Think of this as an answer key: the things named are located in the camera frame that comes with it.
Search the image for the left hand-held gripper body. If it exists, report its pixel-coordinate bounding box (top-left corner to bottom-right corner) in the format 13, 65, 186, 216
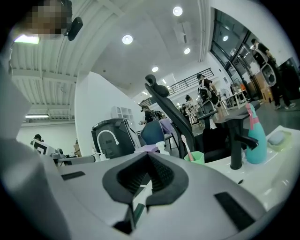
31, 138, 68, 166

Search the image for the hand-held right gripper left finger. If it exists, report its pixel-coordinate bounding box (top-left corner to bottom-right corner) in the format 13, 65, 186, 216
41, 152, 149, 240

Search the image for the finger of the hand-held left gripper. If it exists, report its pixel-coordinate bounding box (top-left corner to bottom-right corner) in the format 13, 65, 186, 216
62, 154, 98, 165

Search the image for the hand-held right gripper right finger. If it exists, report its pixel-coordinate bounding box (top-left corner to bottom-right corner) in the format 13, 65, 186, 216
140, 152, 266, 240

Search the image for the white gooseneck faucet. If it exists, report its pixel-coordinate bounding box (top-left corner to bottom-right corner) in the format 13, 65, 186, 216
92, 130, 120, 162

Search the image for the green cup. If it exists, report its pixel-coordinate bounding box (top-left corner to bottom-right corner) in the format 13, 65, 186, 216
184, 151, 205, 165

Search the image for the pink and white toothbrush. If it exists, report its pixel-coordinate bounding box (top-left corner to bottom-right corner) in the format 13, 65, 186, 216
180, 135, 194, 162

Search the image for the white cubby shelf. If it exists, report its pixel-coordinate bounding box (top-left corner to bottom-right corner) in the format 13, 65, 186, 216
110, 105, 135, 120

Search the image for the purple box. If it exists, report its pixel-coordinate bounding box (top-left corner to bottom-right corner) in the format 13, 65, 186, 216
133, 144, 160, 154

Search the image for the blue chair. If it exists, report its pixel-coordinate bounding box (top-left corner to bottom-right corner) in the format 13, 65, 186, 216
140, 120, 179, 151

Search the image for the teal spray bottle pink trigger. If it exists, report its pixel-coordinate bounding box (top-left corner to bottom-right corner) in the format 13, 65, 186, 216
244, 103, 268, 165

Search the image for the purple cloth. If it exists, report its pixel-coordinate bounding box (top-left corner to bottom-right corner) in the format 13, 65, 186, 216
159, 118, 174, 135

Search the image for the black office chair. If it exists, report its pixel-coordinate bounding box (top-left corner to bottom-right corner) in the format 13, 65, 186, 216
144, 74, 262, 163

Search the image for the standing fan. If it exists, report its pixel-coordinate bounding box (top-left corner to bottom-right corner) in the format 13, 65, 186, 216
220, 88, 231, 104

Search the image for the white long desk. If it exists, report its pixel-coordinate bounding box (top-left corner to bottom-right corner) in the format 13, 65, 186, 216
221, 90, 249, 110

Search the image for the black railing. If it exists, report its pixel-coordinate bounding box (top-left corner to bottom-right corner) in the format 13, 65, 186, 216
168, 67, 212, 95

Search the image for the black head-mounted camera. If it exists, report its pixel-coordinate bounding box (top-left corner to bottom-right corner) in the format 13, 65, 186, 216
64, 16, 84, 42

